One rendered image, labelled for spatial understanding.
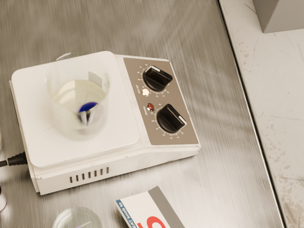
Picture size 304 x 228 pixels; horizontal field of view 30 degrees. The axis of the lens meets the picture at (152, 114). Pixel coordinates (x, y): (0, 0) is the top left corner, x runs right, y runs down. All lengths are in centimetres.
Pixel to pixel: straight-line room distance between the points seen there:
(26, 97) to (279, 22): 36
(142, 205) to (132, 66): 16
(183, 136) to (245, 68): 16
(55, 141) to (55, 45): 19
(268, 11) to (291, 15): 3
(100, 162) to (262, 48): 30
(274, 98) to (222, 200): 16
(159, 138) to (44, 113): 13
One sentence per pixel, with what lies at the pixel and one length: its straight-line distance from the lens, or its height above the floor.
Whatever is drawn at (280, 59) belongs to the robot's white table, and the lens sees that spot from 79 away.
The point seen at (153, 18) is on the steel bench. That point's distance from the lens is 79.
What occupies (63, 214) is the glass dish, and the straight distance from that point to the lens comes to 66.
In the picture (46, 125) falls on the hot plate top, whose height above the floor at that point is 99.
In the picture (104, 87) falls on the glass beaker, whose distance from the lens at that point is 58.
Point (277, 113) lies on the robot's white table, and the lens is 75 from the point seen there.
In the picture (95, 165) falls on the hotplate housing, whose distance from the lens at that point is 62.
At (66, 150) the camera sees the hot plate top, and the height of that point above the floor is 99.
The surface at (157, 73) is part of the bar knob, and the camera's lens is 67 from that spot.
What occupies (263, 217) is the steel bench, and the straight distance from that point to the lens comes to 70.
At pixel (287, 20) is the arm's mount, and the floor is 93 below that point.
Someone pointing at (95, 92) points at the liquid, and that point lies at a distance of 60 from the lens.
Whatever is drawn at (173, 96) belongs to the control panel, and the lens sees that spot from 69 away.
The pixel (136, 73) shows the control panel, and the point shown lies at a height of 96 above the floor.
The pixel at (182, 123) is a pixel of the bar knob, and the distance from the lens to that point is 65.
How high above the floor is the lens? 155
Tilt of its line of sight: 64 degrees down
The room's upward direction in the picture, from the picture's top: 10 degrees clockwise
